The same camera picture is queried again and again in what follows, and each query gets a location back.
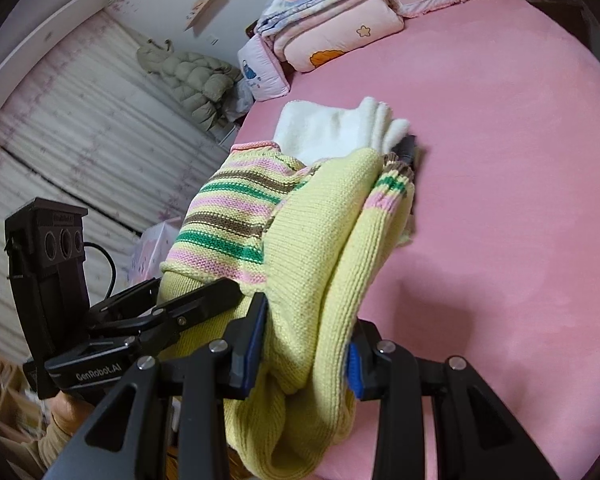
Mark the white printed storage box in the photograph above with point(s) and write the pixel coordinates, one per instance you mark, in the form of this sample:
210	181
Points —
147	255

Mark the grey folded garment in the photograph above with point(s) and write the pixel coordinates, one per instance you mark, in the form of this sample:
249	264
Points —
409	147

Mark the person's left forearm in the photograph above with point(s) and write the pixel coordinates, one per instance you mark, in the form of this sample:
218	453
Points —
52	452

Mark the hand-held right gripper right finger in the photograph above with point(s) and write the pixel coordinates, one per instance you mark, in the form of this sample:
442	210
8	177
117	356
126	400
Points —
354	370

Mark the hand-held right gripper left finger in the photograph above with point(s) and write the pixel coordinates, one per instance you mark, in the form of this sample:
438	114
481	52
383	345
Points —
252	355

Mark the white pillow with blue print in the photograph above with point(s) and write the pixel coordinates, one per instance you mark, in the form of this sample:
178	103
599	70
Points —
260	70

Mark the white floral curtain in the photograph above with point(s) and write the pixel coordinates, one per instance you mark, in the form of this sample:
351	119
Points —
80	135

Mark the yellow striped knit cardigan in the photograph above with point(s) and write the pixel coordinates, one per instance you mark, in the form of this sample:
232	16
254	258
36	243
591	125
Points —
305	260

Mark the wooden wall shelf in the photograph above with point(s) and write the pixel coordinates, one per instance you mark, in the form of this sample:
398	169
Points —
207	7

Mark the dark bedside table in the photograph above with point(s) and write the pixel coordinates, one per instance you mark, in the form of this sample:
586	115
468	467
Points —
555	0

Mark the olive puffer jacket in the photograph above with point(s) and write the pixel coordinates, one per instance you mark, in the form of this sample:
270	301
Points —
190	75

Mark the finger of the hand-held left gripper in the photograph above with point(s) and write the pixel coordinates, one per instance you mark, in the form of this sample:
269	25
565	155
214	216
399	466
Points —
127	296
200	302

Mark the person's left hand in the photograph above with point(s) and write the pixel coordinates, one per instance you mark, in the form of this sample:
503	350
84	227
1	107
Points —
67	410

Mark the pink bed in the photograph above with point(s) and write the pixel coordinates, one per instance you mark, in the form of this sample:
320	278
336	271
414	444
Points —
505	160

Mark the white curtain cornice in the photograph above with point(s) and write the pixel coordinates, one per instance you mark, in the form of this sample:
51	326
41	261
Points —
45	20

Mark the brown storage clutter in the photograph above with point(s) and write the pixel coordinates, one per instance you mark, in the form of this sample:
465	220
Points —
5	400

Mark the white fleece garment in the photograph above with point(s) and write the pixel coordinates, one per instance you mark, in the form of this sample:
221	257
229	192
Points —
325	130

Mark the clear plastic bag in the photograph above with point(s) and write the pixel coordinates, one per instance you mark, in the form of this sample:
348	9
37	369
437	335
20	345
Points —
237	100

